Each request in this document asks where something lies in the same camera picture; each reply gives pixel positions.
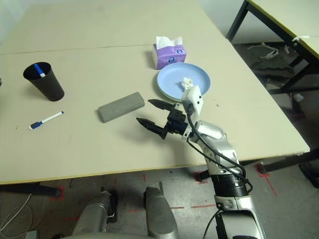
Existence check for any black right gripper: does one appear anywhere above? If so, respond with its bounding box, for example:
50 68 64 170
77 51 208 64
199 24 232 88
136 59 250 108
136 99 191 140

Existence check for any grey glasses case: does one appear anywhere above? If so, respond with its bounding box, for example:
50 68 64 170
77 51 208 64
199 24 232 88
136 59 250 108
98 92 146 123

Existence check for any blue plate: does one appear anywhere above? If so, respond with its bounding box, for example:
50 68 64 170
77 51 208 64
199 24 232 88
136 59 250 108
157 62 212 100

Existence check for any white tissue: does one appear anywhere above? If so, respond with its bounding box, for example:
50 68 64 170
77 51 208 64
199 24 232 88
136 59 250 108
179 77 194 90

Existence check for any white marker blue cap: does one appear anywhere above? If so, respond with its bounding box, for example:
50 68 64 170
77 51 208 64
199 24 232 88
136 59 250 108
28 111 64 131

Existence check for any green plate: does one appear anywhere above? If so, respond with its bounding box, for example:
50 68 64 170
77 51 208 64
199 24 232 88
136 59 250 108
157 86 185 102

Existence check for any purple tissue pack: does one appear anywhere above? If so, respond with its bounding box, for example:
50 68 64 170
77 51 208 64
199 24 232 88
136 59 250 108
152 36 187 70

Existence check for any grey robot right leg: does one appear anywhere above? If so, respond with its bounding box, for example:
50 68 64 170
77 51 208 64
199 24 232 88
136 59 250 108
144 186 179 239

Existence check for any black tapered cup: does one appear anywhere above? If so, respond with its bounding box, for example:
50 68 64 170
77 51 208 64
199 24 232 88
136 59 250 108
23 62 65 102

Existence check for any blue capped marker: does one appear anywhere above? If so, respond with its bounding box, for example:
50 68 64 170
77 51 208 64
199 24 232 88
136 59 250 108
33 64 46 78

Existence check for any grey robot torso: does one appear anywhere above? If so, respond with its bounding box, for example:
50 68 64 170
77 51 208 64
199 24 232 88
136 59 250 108
62 233 150 239

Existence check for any white zip tie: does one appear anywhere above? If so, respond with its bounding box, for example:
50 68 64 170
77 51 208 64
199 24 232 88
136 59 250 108
292 34 317 43

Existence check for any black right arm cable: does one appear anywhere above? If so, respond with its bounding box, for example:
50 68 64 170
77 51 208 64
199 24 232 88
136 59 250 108
186 109 252 192

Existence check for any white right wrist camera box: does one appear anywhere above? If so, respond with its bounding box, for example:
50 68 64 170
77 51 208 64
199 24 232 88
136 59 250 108
181 86 203 120

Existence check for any side table black frame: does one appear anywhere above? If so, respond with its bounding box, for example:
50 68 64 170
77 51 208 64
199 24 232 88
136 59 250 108
226 0 319 94

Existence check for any white floor cable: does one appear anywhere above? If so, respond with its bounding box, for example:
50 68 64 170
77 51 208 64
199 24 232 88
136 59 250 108
0 194 33 235

